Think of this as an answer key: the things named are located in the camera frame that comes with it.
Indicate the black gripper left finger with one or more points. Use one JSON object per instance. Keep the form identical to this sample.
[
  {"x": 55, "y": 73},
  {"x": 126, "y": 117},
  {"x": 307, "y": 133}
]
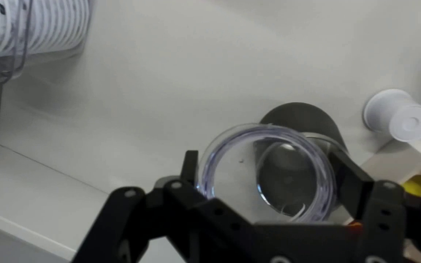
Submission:
[{"x": 200, "y": 229}]

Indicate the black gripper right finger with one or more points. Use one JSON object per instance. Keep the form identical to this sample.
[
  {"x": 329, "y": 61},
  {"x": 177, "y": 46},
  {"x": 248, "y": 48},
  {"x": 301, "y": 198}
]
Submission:
[{"x": 387, "y": 214}]

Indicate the clear round plastic lid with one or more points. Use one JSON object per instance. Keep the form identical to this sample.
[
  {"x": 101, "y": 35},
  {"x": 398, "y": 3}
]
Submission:
[{"x": 228, "y": 168}]

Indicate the black thermos tumbler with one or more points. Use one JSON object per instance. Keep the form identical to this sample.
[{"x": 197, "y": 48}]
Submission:
[{"x": 294, "y": 173}]

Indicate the small white cap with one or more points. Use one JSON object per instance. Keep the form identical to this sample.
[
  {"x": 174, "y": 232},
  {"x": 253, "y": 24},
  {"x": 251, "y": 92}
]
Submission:
[{"x": 393, "y": 112}]

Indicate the clear plastic cup holder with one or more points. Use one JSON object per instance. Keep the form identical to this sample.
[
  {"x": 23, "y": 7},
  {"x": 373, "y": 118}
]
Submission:
[{"x": 15, "y": 23}]

